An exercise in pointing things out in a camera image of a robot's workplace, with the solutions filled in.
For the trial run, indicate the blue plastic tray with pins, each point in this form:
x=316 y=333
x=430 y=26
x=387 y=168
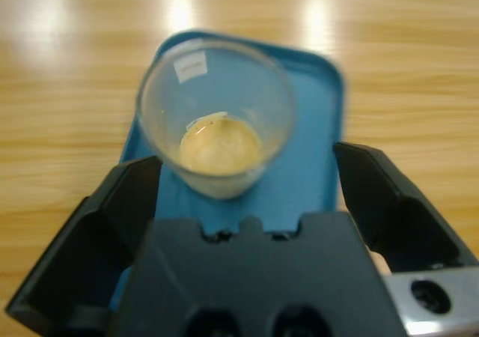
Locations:
x=310 y=127

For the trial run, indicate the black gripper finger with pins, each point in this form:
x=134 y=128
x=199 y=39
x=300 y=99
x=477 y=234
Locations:
x=374 y=202
x=93 y=239

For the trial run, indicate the clear drinking glass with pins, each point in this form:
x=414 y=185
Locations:
x=221 y=153

